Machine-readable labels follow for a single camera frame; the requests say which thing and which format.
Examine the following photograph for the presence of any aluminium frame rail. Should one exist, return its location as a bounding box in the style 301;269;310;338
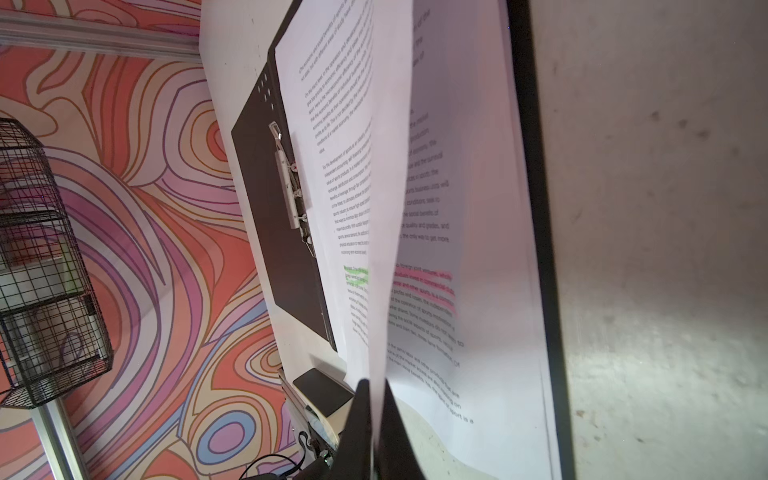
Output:
1;10;202;64

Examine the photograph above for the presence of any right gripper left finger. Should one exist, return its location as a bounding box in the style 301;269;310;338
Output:
296;379;372;479

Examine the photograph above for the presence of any left black wire basket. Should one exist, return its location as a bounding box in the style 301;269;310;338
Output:
1;118;114;409

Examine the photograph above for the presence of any printed paper stack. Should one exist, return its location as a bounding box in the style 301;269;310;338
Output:
274;1;413;387

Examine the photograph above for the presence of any teal calculator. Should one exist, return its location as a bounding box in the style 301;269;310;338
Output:
278;368;355;453

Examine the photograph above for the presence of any single printed paper sheet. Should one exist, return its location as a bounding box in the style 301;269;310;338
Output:
386;1;561;479

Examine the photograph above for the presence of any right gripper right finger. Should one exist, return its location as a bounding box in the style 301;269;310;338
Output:
374;381;426;480

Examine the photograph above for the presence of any white black file folder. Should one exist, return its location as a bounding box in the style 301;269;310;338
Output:
232;1;575;479

